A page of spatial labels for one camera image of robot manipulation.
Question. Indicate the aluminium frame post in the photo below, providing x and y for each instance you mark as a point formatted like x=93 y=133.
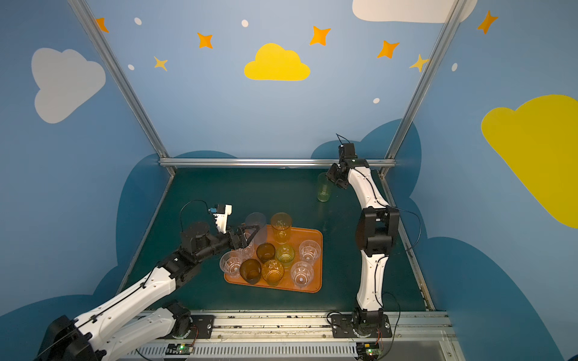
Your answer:
x=437 y=54
x=85 y=16

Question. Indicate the dark amber textured cup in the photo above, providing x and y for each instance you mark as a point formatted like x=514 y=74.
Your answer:
x=250 y=270
x=265 y=252

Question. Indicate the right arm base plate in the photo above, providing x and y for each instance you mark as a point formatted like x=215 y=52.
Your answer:
x=344 y=326

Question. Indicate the yellow-green glass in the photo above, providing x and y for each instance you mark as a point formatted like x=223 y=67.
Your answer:
x=324 y=187

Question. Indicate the frosted blue tall cup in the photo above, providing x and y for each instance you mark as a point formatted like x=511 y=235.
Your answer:
x=256 y=228

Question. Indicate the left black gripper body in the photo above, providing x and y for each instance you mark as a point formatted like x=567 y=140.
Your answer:
x=237 y=238

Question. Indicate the green clear cup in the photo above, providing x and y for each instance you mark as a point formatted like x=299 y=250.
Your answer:
x=285 y=254

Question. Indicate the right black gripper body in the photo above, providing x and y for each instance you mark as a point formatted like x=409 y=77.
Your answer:
x=336 y=176

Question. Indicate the aluminium frame left post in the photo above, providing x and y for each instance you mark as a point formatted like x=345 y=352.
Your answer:
x=85 y=16

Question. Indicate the tall amber clear cup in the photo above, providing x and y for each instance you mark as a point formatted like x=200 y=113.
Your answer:
x=272 y=272

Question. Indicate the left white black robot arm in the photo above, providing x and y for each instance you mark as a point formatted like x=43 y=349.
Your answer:
x=106 y=331

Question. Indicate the aluminium mounting rail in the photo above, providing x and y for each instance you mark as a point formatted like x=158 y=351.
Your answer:
x=294 y=335

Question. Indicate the right controller board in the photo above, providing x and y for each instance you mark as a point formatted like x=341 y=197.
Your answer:
x=368 y=351

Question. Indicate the orange plastic tray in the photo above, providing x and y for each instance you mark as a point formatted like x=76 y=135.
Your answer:
x=298 y=235

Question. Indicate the clear faceted glass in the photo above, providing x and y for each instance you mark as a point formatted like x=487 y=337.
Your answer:
x=310 y=251
x=246 y=253
x=302 y=274
x=230 y=264

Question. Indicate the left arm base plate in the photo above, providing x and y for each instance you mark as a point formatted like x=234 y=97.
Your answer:
x=201 y=326

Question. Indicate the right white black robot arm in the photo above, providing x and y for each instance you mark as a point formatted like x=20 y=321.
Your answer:
x=375 y=234

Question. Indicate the aluminium frame back bar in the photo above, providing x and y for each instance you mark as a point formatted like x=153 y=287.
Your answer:
x=245 y=163

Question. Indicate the controller board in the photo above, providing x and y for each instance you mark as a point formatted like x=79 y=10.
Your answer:
x=179 y=349
x=368 y=351

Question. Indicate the left controller board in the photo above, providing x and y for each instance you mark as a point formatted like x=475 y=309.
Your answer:
x=179 y=349

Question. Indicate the yellow ribbed glass front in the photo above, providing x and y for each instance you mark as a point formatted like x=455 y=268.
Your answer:
x=281 y=224

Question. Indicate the aluminium frame right post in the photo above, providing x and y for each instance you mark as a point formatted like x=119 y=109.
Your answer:
x=437 y=54

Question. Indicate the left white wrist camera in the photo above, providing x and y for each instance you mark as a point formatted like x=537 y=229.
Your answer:
x=220 y=214

